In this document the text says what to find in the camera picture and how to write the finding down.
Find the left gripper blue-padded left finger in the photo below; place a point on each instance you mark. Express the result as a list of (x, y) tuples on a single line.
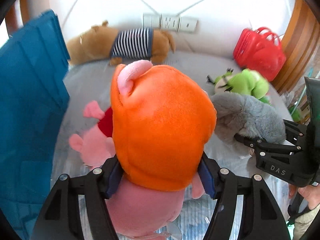
[(60, 216)]

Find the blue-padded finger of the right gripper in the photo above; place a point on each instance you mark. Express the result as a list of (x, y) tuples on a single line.
[(252, 142)]

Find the grey plush toy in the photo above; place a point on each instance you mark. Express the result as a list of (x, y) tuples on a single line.
[(247, 116)]

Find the green frog plush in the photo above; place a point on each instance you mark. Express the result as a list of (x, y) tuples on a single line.
[(246, 82)]

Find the pink pig plush red dress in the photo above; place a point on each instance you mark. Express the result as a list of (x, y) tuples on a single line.
[(96, 144)]

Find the pink pig plush orange dress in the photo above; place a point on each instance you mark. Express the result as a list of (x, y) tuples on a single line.
[(162, 120)]

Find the person's right hand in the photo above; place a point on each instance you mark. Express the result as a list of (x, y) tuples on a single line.
[(310, 193)]

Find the red plastic toy case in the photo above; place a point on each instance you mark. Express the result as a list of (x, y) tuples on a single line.
[(260, 50)]

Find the blue plastic storage crate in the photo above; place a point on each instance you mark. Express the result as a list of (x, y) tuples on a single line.
[(34, 99)]

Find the brown bear plush striped shirt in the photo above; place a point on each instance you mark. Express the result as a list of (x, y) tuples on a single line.
[(104, 42)]

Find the white wall socket panel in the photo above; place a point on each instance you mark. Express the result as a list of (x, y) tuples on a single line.
[(170, 23)]

